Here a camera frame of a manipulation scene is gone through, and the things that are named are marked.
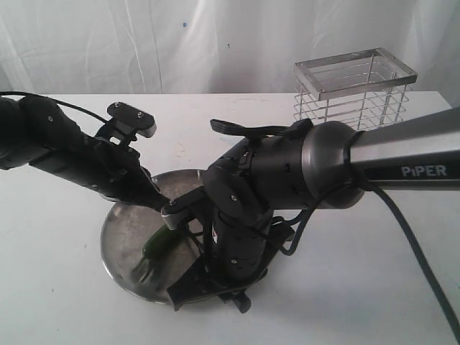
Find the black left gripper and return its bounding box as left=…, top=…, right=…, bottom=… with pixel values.
left=82, top=133, right=170, bottom=211

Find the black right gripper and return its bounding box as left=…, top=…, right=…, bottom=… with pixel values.
left=167, top=211, right=294, bottom=313

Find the green cucumber with stem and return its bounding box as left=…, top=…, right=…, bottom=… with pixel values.
left=132, top=225, right=173, bottom=282

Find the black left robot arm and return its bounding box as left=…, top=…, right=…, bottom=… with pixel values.
left=1, top=95, right=169, bottom=211

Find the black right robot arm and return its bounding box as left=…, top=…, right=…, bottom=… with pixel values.
left=162, top=109, right=459, bottom=312

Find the round stainless steel plate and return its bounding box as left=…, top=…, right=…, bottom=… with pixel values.
left=100, top=168, right=267, bottom=303

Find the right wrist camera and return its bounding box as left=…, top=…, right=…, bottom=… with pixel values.
left=160, top=186, right=208, bottom=231

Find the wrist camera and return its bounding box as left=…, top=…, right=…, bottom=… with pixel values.
left=107, top=102, right=157, bottom=138
left=160, top=186, right=208, bottom=231

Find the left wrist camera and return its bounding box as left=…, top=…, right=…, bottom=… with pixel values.
left=107, top=102, right=157, bottom=138

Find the dark right arm cable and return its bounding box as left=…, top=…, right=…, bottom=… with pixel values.
left=280, top=132, right=460, bottom=321

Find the steel wire utensil rack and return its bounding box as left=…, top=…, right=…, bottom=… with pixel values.
left=294, top=47, right=418, bottom=130

